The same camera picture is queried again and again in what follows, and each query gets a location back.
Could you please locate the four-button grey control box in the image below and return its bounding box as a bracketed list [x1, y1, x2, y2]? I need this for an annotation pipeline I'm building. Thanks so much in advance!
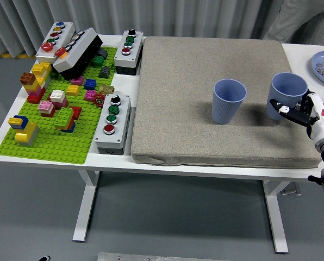
[114, 29, 145, 76]
[94, 94, 132, 156]

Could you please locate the grey pleated curtain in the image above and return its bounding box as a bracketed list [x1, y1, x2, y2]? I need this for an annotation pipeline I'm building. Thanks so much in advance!
[0, 0, 288, 58]

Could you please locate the tan toy piece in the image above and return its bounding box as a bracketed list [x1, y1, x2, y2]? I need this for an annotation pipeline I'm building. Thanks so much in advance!
[98, 84, 115, 95]

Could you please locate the red toy gear flower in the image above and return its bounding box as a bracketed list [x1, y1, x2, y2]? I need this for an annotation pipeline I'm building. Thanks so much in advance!
[93, 93, 106, 107]

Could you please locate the grey bracket under table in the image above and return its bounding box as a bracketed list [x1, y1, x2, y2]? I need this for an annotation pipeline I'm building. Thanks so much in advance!
[280, 182, 302, 196]

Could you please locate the grey-brown fabric mat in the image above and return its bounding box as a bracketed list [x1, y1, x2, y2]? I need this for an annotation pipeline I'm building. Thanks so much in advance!
[130, 36, 323, 169]

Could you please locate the blue yellow brick duck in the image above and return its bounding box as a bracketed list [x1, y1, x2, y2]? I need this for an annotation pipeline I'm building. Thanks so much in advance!
[7, 115, 40, 147]

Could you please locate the yellow white brick stack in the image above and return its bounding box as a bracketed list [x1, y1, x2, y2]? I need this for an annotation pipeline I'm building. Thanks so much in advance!
[30, 61, 53, 89]

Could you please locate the green studded baseplate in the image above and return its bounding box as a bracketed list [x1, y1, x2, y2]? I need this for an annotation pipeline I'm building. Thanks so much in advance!
[0, 46, 119, 165]

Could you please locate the white-topped brick stack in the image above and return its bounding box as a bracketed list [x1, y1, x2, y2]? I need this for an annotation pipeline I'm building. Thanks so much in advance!
[49, 89, 70, 109]

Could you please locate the silver metal plate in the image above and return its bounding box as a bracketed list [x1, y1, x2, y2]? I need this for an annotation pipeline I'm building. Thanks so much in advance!
[97, 252, 233, 261]

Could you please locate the tilted white black-based button box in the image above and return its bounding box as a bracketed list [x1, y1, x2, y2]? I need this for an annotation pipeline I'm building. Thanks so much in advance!
[52, 27, 104, 81]

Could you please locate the pink-topped brick stack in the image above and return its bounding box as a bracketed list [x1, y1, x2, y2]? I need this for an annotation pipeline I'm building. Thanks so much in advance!
[38, 100, 56, 118]

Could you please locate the white table leg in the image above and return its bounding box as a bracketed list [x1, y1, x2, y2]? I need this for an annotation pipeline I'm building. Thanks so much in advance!
[72, 170, 100, 243]
[261, 180, 290, 254]

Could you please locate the blue toy brick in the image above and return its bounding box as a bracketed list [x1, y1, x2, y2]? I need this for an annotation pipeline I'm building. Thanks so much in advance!
[84, 78, 98, 91]

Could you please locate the blue ribbed plastic cup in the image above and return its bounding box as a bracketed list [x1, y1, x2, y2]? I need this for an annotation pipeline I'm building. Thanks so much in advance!
[211, 78, 247, 125]
[265, 72, 309, 121]

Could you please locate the yellow black floor tape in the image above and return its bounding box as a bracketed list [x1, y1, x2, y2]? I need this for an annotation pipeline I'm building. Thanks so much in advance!
[0, 53, 38, 59]

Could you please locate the person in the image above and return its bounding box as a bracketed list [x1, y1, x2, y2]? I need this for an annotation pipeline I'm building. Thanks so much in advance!
[262, 0, 324, 47]

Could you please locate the blue plate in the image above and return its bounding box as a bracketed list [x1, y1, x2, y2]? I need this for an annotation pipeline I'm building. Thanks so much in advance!
[310, 50, 324, 88]

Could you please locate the brown-topped brick tower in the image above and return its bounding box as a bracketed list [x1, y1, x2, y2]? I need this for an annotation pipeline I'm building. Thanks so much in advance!
[19, 72, 46, 104]

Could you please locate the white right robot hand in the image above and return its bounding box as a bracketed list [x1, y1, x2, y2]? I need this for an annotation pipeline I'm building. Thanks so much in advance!
[269, 90, 324, 147]

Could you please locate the five-button white control box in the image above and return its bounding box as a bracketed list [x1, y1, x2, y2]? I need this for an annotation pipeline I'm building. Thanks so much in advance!
[35, 21, 76, 65]

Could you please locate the green-topped brick stack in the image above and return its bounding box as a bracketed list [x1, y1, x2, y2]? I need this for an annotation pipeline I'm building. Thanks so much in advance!
[54, 106, 83, 134]

